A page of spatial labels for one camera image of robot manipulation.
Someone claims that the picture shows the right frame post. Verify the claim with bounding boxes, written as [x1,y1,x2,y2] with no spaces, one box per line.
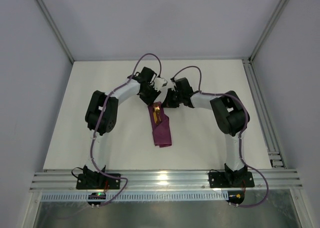
[248,0,290,63]

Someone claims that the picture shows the left controller board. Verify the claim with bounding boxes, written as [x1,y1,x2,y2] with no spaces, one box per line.
[87,192,106,208]

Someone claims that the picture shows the aluminium rail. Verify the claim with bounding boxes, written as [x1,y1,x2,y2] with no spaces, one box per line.
[29,169,303,192]
[242,58,287,169]

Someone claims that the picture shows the front aluminium rail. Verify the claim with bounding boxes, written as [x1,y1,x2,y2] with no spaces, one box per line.
[29,169,303,192]

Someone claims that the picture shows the black handled gold knife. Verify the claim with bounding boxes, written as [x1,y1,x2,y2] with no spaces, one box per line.
[153,109,161,125]

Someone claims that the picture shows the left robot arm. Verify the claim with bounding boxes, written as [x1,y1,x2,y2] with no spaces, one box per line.
[85,67,168,179]

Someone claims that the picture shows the slotted cable duct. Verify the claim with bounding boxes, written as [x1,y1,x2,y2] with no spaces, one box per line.
[40,190,228,202]

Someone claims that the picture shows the purple satin napkin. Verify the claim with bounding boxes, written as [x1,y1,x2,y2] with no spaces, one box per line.
[148,102,172,148]

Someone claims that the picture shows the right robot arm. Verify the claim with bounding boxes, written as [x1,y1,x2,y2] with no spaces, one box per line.
[161,88,250,187]

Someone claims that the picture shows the left frame post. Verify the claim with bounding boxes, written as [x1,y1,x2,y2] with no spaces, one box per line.
[34,0,75,65]

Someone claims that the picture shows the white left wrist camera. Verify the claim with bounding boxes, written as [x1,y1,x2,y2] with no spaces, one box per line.
[153,77,168,91]

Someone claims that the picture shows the frame post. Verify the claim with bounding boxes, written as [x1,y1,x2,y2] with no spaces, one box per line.
[34,0,75,65]
[248,0,290,63]

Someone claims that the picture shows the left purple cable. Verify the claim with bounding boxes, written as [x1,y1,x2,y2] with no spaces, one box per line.
[89,52,163,208]

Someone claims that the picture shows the gold fork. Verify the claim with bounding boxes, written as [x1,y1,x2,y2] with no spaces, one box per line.
[153,103,162,125]

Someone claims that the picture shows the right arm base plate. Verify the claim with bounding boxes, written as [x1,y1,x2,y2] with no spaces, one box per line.
[208,169,255,188]

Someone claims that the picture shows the right aluminium rail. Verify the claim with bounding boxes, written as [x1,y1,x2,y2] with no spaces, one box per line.
[242,58,287,169]

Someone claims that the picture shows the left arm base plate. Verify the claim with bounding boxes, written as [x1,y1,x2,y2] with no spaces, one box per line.
[76,170,120,190]

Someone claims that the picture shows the right controller board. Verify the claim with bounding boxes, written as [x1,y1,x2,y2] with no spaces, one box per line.
[226,190,245,207]

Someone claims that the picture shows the controller board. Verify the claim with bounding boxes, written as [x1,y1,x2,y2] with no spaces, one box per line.
[87,192,106,208]
[226,190,245,207]

